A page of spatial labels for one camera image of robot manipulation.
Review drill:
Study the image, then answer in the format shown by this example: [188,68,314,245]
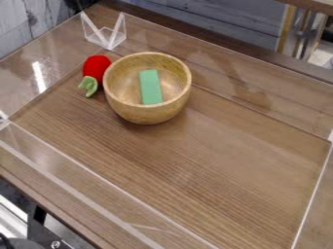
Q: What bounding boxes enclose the wooden bowl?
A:
[104,52,192,125]

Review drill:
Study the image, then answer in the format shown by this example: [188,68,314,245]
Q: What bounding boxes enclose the red plush strawberry green leaves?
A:
[78,54,113,97]

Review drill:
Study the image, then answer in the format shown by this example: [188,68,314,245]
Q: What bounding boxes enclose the green rectangular block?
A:
[140,69,164,105]

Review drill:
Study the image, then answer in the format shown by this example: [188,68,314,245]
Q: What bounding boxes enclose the clear acrylic stand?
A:
[80,12,126,51]

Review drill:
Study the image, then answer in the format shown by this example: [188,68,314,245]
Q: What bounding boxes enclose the gold metal chair frame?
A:
[276,0,333,61]

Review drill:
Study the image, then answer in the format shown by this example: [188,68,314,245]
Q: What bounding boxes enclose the black table leg bracket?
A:
[27,206,74,249]

